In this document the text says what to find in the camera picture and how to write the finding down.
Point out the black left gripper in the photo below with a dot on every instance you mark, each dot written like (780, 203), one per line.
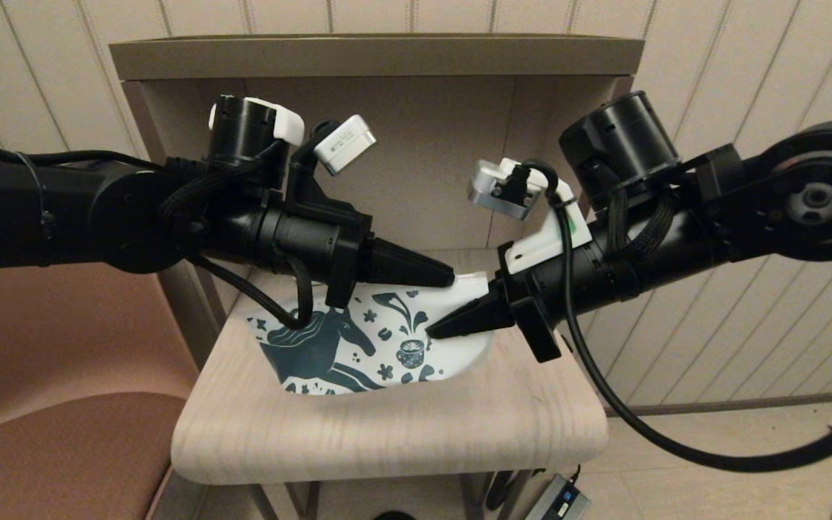
(308, 242)

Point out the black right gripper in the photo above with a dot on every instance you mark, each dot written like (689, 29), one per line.
(589, 282)

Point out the white pouch with horse print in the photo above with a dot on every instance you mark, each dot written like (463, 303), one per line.
(459, 354)

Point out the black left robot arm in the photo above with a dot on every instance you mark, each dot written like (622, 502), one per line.
(26, 209)

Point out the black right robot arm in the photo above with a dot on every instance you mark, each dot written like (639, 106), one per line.
(784, 209)

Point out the grey power adapter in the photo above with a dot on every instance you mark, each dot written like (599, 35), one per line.
(560, 502)

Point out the light wood shelf cabinet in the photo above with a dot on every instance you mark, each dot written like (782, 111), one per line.
(373, 58)

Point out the black round floor object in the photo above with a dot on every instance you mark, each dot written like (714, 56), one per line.
(394, 516)

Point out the brown baseboard strip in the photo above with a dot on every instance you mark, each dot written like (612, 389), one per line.
(748, 403)

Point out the white right camera bracket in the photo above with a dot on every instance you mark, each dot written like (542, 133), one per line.
(553, 245)

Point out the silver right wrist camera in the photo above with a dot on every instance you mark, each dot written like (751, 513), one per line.
(492, 191)

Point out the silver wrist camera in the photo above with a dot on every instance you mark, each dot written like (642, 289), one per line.
(344, 144)
(492, 191)

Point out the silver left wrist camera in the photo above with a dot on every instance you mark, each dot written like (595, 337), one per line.
(344, 144)

